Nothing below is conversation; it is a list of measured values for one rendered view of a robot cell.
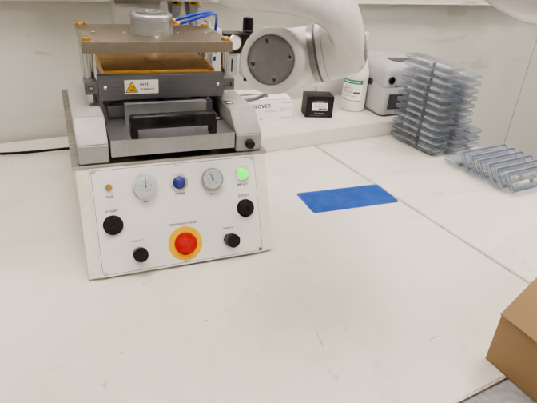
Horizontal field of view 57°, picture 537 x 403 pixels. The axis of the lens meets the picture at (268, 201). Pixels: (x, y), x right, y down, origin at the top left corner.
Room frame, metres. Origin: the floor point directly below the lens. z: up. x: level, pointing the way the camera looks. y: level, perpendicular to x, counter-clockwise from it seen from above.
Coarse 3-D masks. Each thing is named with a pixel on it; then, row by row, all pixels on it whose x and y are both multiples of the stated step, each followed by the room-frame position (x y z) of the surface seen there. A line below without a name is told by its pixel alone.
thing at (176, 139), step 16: (128, 112) 0.85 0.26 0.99; (144, 112) 0.86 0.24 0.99; (160, 112) 0.87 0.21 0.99; (112, 128) 0.83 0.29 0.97; (128, 128) 0.83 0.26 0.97; (160, 128) 0.85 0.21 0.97; (176, 128) 0.85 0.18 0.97; (192, 128) 0.86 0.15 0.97; (224, 128) 0.87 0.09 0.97; (112, 144) 0.77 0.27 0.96; (128, 144) 0.78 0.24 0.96; (144, 144) 0.79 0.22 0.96; (160, 144) 0.80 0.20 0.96; (176, 144) 0.81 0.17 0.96; (192, 144) 0.82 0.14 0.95; (208, 144) 0.84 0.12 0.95; (224, 144) 0.85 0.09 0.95
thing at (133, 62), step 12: (96, 60) 1.00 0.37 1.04; (108, 60) 0.95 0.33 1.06; (120, 60) 0.96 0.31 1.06; (132, 60) 0.97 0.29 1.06; (144, 60) 0.97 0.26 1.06; (156, 60) 0.98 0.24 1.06; (168, 60) 0.99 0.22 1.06; (180, 60) 1.00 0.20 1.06; (192, 60) 1.01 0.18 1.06; (204, 60) 1.02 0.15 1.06; (108, 72) 0.87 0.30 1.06; (120, 72) 0.88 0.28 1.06; (132, 72) 0.89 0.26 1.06; (144, 72) 0.90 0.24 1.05; (156, 72) 0.91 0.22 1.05
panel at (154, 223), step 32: (192, 160) 0.82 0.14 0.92; (224, 160) 0.84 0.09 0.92; (96, 192) 0.74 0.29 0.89; (128, 192) 0.76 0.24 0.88; (160, 192) 0.78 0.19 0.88; (192, 192) 0.80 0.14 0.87; (224, 192) 0.82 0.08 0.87; (256, 192) 0.84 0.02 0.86; (96, 224) 0.71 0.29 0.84; (128, 224) 0.73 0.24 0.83; (160, 224) 0.75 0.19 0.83; (192, 224) 0.77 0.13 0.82; (224, 224) 0.79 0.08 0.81; (256, 224) 0.81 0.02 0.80; (128, 256) 0.71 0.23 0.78; (160, 256) 0.73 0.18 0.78; (192, 256) 0.74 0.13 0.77; (224, 256) 0.77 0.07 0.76
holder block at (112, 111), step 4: (208, 100) 0.96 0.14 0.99; (104, 104) 0.94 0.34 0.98; (108, 104) 0.88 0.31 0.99; (112, 104) 0.88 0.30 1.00; (116, 104) 0.89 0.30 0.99; (120, 104) 0.89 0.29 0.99; (208, 104) 0.95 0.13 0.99; (212, 104) 0.96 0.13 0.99; (108, 108) 0.87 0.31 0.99; (112, 108) 0.88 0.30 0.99; (116, 108) 0.88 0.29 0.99; (120, 108) 0.88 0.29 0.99; (208, 108) 0.95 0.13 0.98; (212, 108) 0.96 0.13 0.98; (108, 112) 0.87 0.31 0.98; (112, 112) 0.88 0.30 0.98; (116, 112) 0.88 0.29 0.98; (120, 112) 0.88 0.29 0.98; (108, 116) 0.88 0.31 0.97; (112, 116) 0.88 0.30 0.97; (116, 116) 0.88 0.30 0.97; (120, 116) 0.88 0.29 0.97; (124, 116) 0.89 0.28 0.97
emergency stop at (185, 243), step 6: (180, 234) 0.75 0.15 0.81; (186, 234) 0.75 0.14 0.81; (192, 234) 0.76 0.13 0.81; (180, 240) 0.74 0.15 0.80; (186, 240) 0.75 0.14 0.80; (192, 240) 0.75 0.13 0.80; (180, 246) 0.74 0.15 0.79; (186, 246) 0.74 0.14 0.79; (192, 246) 0.75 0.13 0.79; (180, 252) 0.74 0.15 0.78; (186, 252) 0.74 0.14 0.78; (192, 252) 0.74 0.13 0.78
